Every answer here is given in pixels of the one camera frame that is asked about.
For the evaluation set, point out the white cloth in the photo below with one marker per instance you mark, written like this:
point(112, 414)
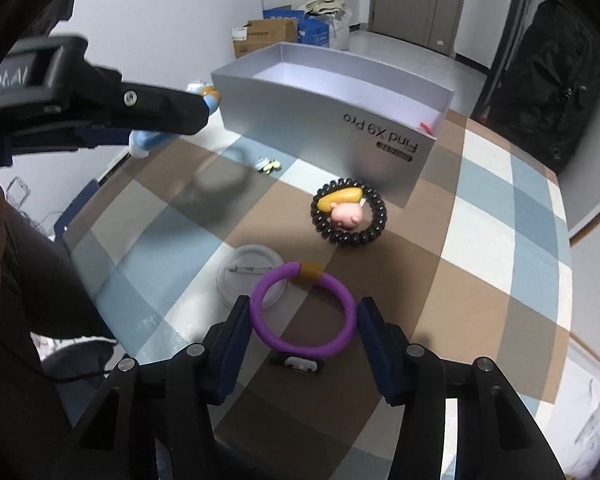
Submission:
point(595, 410)

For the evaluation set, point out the blue bar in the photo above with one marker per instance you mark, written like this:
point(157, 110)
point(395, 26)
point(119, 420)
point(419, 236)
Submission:
point(77, 210)

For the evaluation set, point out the checked tablecloth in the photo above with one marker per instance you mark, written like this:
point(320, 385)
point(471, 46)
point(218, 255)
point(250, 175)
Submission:
point(430, 270)

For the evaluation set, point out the grey door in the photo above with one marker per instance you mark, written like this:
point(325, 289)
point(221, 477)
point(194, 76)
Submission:
point(415, 0)

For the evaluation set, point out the grey cardboard box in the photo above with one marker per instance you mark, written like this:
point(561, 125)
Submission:
point(305, 120)

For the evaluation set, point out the white sack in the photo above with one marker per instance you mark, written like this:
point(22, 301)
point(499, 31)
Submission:
point(341, 30)

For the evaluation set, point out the black coat rack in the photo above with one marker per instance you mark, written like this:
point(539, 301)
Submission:
point(515, 25)

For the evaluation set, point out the small white flower charm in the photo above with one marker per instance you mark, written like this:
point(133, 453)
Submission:
point(269, 164)

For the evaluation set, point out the beige cloth bag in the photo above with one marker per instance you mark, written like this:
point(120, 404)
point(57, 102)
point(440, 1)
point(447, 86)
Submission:
point(325, 5)

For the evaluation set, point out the black backpack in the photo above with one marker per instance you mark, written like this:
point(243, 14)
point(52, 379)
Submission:
point(550, 90)

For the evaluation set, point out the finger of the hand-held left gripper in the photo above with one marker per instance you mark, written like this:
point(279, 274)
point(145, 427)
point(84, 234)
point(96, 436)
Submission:
point(100, 139)
point(165, 110)

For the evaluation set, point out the brown cardboard box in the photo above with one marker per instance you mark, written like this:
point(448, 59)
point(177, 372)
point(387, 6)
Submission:
point(265, 35)

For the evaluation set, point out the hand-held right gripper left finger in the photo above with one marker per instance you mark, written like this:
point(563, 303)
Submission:
point(230, 355)

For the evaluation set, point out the blue cardboard box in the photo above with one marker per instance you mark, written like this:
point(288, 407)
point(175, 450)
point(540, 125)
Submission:
point(312, 30)

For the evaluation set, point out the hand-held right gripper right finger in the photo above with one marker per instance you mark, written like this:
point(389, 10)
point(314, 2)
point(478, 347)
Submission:
point(380, 355)

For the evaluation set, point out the person's dark clothing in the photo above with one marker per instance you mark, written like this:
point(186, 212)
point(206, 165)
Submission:
point(45, 280)

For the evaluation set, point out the white round pin badge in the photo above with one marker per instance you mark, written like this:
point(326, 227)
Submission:
point(240, 285)

